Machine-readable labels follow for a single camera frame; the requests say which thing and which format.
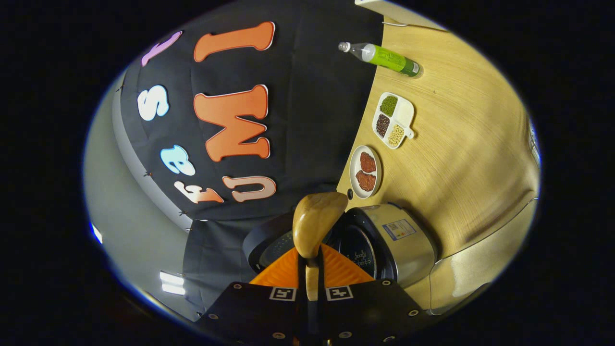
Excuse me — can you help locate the wooden spoon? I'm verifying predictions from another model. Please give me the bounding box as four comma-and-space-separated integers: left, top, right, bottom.
292, 191, 349, 301

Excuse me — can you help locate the white divided bean dish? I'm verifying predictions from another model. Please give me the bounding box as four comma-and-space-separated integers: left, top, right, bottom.
372, 92, 416, 149

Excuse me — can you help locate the ceiling light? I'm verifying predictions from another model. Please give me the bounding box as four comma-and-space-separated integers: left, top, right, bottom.
160, 272, 185, 295

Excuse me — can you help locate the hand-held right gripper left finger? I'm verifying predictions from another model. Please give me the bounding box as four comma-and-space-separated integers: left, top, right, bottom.
195, 245, 308, 344

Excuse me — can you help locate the black rice cooker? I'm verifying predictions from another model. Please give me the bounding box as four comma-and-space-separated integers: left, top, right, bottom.
242, 203, 438, 289

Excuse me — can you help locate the round white plate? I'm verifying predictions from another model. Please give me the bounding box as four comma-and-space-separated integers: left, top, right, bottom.
349, 145, 382, 199

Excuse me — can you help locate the white toaster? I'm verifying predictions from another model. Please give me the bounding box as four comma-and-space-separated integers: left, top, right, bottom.
355, 0, 447, 32

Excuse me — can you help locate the green label plastic bottle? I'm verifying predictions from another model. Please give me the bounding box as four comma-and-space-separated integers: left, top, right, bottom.
338, 41, 421, 77

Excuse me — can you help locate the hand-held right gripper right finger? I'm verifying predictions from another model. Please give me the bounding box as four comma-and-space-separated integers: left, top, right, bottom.
317, 243, 433, 344

